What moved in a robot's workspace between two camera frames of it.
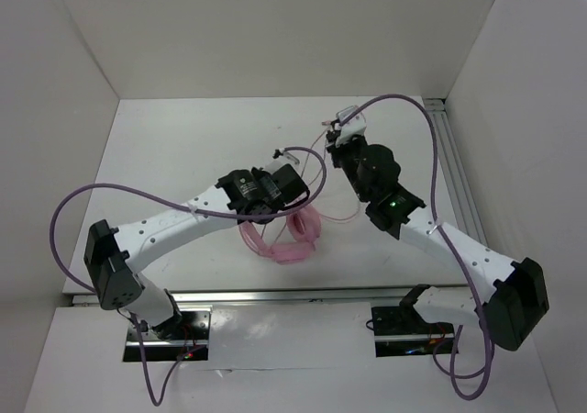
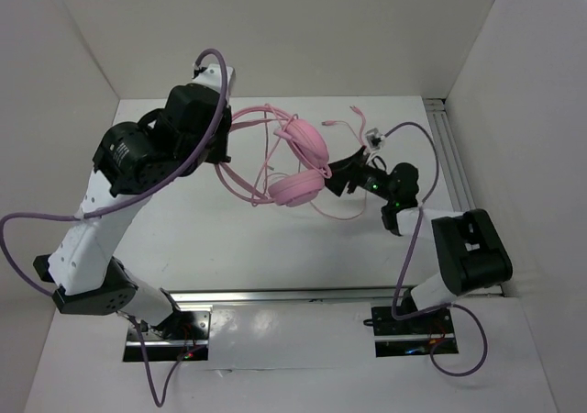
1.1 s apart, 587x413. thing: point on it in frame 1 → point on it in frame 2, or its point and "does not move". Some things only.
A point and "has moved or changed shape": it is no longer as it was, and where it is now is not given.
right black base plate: [401, 330] does not move
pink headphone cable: [312, 179] has moved or changed shape
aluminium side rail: [455, 178] does not move
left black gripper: [257, 173] → [219, 153]
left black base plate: [193, 333] does not move
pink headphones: [304, 226] → [293, 190]
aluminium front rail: [359, 295] does not move
